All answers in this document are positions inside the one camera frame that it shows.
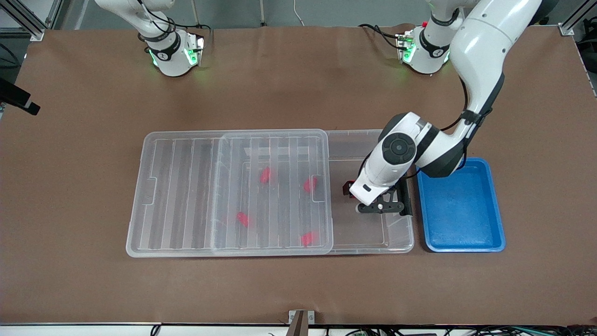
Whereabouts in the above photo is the blue plastic tray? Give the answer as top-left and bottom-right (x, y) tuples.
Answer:
(416, 157), (507, 253)

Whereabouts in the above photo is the black left camera bracket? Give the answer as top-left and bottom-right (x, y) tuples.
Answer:
(357, 200), (405, 215)

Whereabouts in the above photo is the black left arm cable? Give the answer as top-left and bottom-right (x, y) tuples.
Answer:
(403, 77), (493, 180)

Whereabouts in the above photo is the black base cable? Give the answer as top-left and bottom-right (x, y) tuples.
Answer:
(176, 23), (214, 35)
(358, 23), (402, 47)

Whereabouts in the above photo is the black left base cable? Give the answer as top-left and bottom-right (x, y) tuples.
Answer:
(358, 23), (402, 47)

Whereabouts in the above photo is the brown table cover sheet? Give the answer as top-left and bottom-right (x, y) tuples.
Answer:
(0, 23), (597, 326)

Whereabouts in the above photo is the clear plastic box lid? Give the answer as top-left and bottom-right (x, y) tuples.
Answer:
(126, 129), (334, 258)

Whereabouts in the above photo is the aluminium frame rail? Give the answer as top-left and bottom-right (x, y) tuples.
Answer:
(559, 0), (597, 36)
(0, 0), (63, 42)

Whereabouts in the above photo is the black box latch handle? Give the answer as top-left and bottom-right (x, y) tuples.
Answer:
(399, 177), (414, 217)

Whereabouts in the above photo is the clear plastic storage box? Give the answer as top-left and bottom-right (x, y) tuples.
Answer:
(212, 129), (415, 255)

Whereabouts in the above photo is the black right base cable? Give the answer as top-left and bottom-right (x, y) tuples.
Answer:
(176, 23), (214, 35)

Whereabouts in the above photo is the metal camera post mount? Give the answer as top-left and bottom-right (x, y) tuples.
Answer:
(288, 310), (316, 336)

